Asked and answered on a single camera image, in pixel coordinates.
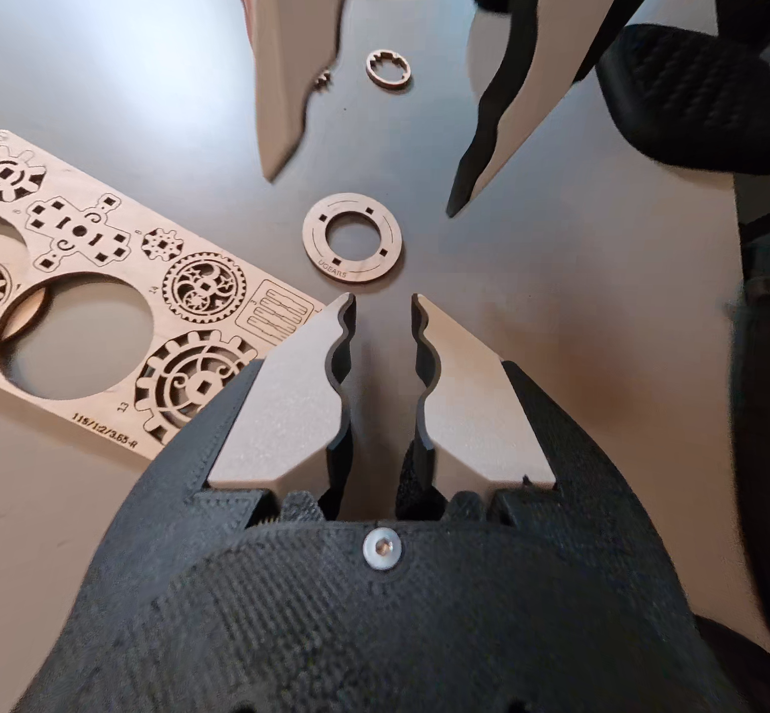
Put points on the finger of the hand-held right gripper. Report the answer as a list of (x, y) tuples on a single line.
[(289, 33), (565, 21)]

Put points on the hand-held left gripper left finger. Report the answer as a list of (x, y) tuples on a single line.
[(283, 418)]

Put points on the small wooden gear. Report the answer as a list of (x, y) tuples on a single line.
[(322, 80)]

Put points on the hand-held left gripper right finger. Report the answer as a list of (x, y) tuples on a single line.
[(487, 424)]

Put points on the wooden gear parts sheet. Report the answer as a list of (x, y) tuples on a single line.
[(135, 271)]

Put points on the black mesh chair armrest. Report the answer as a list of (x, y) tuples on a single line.
[(680, 100)]

